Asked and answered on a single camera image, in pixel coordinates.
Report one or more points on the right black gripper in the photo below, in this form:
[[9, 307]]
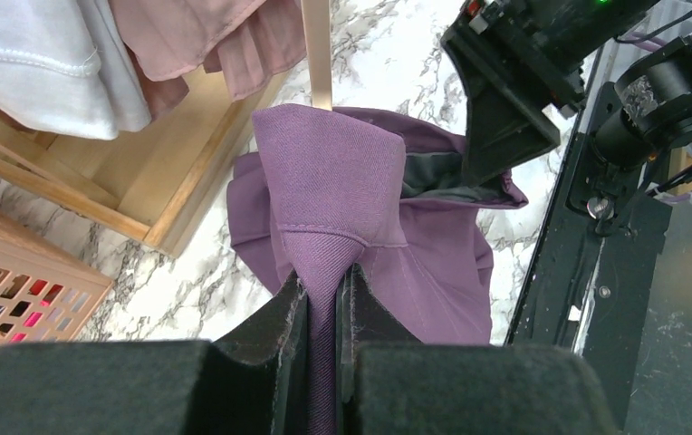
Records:
[[535, 50]]

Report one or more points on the white skirt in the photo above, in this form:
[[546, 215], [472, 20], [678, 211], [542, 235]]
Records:
[[65, 69]]

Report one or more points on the purple cloth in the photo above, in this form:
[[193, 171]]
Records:
[[329, 189]]

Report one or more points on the orange plastic file organizer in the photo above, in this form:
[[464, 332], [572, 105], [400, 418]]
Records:
[[46, 294]]

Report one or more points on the pink clothes pile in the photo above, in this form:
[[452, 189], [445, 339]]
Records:
[[249, 42]]

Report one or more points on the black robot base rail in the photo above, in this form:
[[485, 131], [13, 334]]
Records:
[[587, 293]]

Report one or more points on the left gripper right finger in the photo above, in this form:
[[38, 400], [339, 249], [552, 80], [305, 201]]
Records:
[[389, 382]]

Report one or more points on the wooden hanger rack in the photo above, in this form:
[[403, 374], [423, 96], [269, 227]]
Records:
[[154, 186]]

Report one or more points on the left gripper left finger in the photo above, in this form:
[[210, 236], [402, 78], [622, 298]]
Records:
[[250, 381]]

